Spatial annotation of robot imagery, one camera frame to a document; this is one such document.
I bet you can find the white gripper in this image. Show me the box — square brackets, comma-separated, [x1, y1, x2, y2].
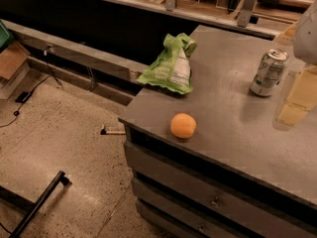
[273, 0, 317, 126]

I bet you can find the silver green 7up can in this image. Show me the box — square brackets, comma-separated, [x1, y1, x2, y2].
[251, 49, 289, 97]

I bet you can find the green rice chip bag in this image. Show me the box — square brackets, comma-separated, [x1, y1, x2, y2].
[137, 33, 197, 94]

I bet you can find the grey drawer cabinet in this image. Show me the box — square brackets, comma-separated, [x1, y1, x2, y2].
[119, 26, 317, 238]

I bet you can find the orange fruit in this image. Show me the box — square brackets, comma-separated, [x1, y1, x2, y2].
[170, 113, 196, 139]

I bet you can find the small wooden stick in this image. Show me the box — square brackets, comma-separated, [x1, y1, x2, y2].
[100, 125, 126, 135]

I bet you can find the brown cardboard box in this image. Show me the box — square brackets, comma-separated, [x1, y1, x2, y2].
[0, 41, 30, 99]

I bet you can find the green plastic bin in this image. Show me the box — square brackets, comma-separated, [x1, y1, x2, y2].
[0, 20, 14, 51]

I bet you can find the black metal stand leg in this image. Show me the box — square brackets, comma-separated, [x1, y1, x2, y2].
[0, 171, 71, 238]

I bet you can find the grey metal ledge rail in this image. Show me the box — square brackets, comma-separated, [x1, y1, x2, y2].
[3, 20, 146, 105]

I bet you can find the black power adapter with cable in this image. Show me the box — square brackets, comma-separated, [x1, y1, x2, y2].
[0, 62, 62, 128]

